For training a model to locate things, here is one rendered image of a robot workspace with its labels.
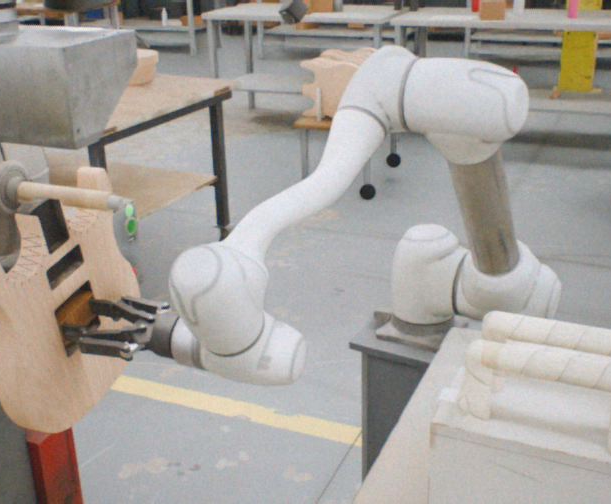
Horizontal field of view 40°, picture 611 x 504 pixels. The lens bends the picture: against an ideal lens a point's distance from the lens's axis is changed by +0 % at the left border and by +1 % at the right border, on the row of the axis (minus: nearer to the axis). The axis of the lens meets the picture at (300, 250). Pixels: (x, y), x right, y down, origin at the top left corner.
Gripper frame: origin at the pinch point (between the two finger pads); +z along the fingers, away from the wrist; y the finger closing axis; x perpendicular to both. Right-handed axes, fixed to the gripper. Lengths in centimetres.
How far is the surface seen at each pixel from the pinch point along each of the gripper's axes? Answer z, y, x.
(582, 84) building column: -11, 666, -206
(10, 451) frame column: 32, 2, -42
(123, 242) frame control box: 14.4, 33.1, -6.0
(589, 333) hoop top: -83, -4, 16
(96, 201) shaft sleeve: -3.9, 6.8, 19.6
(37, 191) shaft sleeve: 8.2, 7.1, 20.0
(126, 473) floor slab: 59, 62, -116
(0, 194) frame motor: 14.5, 5.0, 19.8
